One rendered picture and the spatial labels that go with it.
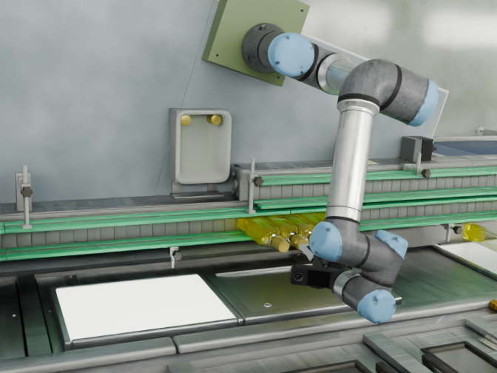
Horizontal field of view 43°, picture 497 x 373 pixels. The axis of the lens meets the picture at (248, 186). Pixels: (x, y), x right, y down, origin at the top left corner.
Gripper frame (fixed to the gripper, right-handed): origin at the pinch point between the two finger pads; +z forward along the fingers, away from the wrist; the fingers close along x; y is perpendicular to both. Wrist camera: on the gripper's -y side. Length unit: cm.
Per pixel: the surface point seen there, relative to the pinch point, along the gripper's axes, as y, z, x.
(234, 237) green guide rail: -6.9, 29.5, -3.1
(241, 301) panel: -14.1, 4.8, -12.5
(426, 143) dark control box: 70, 42, 22
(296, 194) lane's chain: 17.1, 37.4, 7.1
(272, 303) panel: -6.7, 1.1, -12.6
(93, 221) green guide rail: -48, 31, 5
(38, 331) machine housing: -65, 7, -15
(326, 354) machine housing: -2.6, -21.2, -16.8
